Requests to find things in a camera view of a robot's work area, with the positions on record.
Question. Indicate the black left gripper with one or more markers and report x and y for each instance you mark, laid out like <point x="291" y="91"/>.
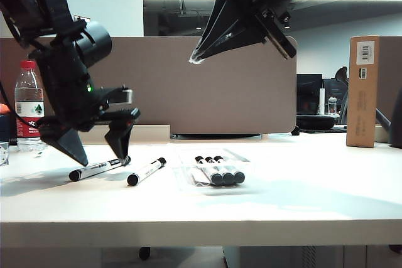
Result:
<point x="94" y="119"/>

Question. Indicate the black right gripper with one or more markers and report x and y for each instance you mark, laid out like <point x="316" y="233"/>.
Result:
<point x="264" y="1"/>

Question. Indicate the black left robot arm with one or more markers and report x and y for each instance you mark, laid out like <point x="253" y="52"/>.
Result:
<point x="63" y="61"/>

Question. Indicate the clear plastic packaging box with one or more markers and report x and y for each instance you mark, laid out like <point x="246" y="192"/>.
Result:
<point x="242" y="162"/>

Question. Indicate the tall brown cardboard box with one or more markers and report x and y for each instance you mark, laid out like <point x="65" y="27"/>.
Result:
<point x="362" y="101"/>

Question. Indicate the white label strip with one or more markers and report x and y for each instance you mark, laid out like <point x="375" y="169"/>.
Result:
<point x="40" y="153"/>

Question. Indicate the brown desk divider panel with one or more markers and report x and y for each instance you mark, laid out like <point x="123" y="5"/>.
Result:
<point x="194" y="92"/>
<point x="390" y="70"/>

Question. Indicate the water bottle with red label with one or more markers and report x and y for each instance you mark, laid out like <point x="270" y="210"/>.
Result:
<point x="28" y="92"/>

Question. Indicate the dark blue object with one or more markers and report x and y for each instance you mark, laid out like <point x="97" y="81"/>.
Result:
<point x="5" y="128"/>

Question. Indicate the small white cube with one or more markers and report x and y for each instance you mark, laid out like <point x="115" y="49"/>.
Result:
<point x="3" y="155"/>

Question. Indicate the orange object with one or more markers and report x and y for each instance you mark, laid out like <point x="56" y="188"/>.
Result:
<point x="4" y="108"/>

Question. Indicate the black computer monitor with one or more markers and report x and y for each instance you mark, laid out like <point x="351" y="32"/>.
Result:
<point x="309" y="93"/>

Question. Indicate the white cylinder bottle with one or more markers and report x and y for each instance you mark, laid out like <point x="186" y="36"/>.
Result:
<point x="322" y="101"/>

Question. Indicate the small black clamp knob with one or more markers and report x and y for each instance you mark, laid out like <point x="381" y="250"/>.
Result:
<point x="295" y="130"/>

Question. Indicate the black office chair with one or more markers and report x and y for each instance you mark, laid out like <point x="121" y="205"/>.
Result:
<point x="341" y="75"/>

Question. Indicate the black caster wheel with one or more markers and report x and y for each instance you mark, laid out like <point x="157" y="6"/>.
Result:
<point x="144" y="253"/>

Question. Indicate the black round cushion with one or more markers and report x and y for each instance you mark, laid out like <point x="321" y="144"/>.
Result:
<point x="315" y="122"/>

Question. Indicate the small clear bottle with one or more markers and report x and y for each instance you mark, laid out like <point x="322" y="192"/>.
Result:
<point x="332" y="106"/>

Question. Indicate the dark grey curved object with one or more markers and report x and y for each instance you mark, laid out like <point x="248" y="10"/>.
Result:
<point x="397" y="123"/>

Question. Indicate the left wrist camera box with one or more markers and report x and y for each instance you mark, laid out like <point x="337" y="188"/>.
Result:
<point x="121" y="96"/>

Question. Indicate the silver wall switch plate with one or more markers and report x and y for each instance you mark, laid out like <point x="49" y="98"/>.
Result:
<point x="82" y="18"/>

